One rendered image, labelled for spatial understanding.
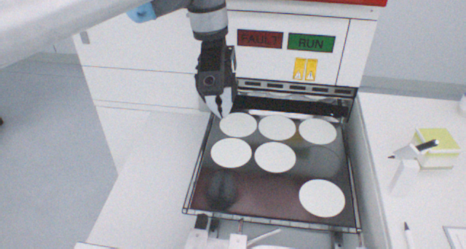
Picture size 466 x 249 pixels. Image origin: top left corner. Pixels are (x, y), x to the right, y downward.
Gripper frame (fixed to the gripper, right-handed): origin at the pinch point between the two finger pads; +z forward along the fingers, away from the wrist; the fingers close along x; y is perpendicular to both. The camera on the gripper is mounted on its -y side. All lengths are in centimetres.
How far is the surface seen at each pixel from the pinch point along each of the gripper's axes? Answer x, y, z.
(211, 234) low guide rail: 1.3, -19.6, 17.3
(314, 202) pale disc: -20.6, -12.1, 14.6
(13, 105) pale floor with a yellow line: 191, 113, 71
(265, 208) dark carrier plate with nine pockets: -10.1, -14.9, 13.5
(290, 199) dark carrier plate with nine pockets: -15.3, -12.0, 14.0
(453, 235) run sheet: -45, -22, 11
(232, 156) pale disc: -1.4, -1.3, 11.5
